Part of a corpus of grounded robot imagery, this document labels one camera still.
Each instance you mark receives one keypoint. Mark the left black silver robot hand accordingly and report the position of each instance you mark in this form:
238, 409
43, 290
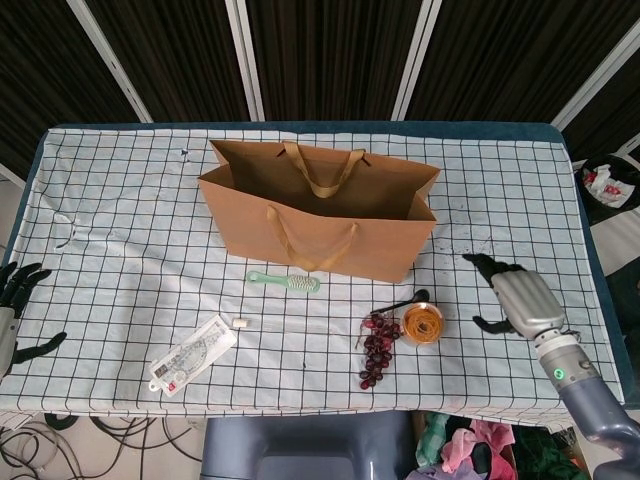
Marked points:
7, 325

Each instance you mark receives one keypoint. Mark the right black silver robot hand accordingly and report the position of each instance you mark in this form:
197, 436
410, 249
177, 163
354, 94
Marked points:
530, 300

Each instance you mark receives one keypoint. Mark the clear tub of rubber bands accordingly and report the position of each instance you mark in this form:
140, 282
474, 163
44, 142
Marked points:
422, 325

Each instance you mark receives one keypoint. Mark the dark red grape bunch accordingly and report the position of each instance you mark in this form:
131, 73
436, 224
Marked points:
377, 350

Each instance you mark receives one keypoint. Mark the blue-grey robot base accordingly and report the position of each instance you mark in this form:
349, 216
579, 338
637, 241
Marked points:
300, 445

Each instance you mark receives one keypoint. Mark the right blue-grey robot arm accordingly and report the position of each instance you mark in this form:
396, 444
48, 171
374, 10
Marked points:
590, 400

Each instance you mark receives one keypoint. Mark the brown paper bag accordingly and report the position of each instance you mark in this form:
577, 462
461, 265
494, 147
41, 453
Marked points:
320, 240

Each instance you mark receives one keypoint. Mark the black plastic spoon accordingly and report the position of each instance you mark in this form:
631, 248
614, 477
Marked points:
421, 296

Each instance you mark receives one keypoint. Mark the pile of colourful clothes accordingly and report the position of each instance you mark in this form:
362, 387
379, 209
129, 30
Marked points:
480, 445

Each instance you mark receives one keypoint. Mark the black-lined trash bin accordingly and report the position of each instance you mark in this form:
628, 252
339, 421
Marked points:
620, 172

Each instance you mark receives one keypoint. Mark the white black-checked tablecloth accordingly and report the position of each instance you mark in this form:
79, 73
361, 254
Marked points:
150, 250

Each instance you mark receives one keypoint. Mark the packaged ruler set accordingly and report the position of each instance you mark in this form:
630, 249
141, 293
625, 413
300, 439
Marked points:
192, 357

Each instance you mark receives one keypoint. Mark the glass test tube with cork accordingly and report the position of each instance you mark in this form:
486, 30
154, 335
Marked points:
241, 323

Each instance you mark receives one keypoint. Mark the dark blue table pad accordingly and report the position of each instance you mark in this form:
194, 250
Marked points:
350, 126

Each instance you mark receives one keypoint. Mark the green brush white bristles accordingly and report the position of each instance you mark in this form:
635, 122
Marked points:
260, 277

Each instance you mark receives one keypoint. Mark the white partition frame post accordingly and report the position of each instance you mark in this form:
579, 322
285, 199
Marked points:
110, 60
595, 80
417, 60
245, 60

